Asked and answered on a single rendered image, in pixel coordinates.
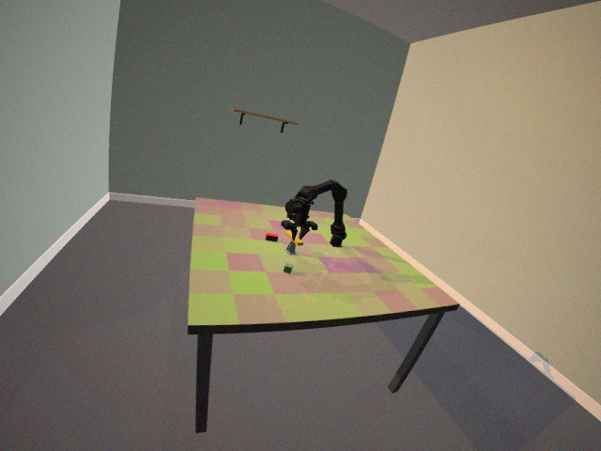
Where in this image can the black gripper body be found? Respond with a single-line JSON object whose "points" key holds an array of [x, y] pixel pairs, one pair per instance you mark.
{"points": [[300, 221]]}

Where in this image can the yellow bar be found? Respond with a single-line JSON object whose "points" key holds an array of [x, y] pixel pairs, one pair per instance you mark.
{"points": [[297, 240]]}

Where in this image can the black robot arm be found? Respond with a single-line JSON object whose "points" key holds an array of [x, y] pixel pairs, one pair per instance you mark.
{"points": [[339, 194]]}

